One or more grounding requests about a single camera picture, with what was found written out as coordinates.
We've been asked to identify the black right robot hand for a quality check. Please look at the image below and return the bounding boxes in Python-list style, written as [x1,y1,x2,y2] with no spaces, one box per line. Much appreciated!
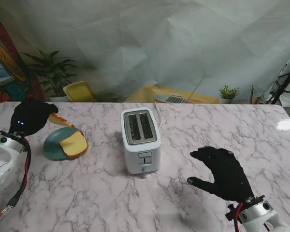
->
[186,146,254,203]

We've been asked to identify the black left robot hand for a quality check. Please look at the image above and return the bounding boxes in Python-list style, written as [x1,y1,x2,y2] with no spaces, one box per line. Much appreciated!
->
[9,100,59,136]

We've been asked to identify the toy toast slice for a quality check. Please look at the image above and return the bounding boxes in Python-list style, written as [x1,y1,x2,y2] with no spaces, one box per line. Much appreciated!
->
[59,131,89,158]
[49,112,75,128]

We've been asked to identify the teal round plate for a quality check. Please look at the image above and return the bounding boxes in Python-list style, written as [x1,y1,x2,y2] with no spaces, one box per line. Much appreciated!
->
[43,127,84,162]

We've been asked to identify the large leafy potted plant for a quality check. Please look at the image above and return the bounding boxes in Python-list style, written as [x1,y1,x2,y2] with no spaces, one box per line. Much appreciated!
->
[21,48,78,102]

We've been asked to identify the yellow plastic chair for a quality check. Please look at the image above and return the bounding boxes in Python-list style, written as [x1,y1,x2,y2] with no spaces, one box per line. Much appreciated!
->
[62,81,100,102]

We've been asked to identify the colourful mural banner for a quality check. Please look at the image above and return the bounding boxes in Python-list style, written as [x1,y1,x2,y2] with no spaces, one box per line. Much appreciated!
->
[0,7,46,114]

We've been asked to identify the small green potted plant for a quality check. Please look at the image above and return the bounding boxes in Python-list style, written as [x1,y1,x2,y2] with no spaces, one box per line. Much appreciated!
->
[218,85,240,104]

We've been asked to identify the white two-slot toaster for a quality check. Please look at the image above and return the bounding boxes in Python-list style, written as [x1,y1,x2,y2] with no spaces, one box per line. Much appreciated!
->
[121,108,162,175]

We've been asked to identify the silver open laptop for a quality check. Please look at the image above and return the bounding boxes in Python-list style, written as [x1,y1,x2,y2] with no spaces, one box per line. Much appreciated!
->
[154,75,205,104]

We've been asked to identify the black tripod stand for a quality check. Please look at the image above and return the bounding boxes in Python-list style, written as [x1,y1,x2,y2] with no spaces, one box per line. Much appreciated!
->
[270,52,290,105]

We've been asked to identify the yellow desk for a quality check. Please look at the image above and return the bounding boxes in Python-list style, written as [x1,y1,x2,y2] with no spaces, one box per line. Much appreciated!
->
[128,83,219,104]

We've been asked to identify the white backdrop sheet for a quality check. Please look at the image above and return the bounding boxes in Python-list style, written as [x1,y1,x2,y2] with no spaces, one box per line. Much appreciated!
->
[0,0,290,102]

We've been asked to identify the red black right arm cable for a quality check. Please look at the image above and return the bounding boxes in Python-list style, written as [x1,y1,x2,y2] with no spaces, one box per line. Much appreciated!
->
[226,202,245,232]

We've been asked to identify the red black arm cable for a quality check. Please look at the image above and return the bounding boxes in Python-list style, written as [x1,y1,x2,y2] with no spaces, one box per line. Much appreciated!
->
[0,137,32,225]
[226,202,245,232]

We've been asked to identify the red black left arm cable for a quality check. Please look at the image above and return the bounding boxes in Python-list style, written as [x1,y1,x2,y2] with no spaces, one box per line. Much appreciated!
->
[0,137,32,225]

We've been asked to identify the white toaster power cord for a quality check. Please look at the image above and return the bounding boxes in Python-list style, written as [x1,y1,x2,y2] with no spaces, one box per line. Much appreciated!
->
[153,101,164,132]

